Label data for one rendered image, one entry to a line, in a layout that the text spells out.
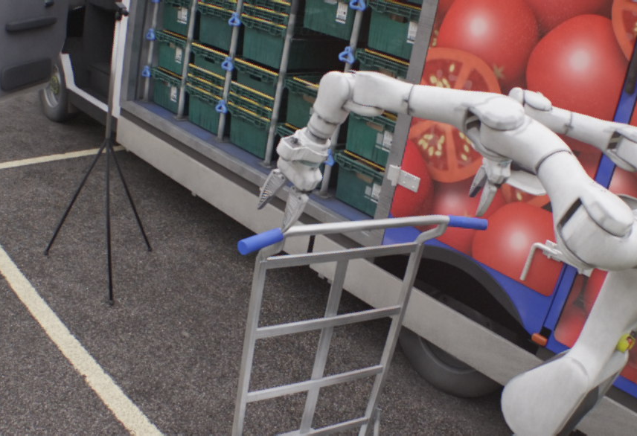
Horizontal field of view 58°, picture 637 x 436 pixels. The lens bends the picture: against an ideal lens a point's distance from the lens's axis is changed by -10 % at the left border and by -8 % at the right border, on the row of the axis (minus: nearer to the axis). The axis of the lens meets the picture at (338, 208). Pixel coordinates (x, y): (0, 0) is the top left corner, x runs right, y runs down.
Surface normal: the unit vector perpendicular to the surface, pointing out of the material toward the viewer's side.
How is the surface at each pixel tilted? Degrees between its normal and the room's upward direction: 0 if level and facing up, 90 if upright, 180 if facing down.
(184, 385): 0
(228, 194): 90
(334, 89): 90
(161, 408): 0
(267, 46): 91
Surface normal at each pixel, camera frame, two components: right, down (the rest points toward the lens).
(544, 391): -0.79, 0.07
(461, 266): -0.66, 0.18
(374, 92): -0.30, 0.27
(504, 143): -0.64, 0.57
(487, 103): -0.25, -0.73
